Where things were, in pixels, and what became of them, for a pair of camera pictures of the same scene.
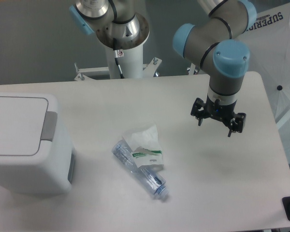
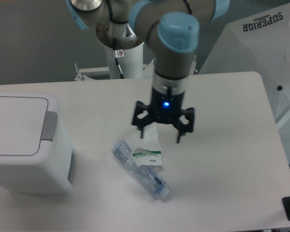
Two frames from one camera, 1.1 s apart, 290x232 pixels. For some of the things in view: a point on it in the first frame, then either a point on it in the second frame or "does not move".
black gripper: [200, 109] -> [166, 102]
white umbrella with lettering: [273, 43] does not move
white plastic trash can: [31, 152] does not move
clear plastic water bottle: [152, 177] does not move
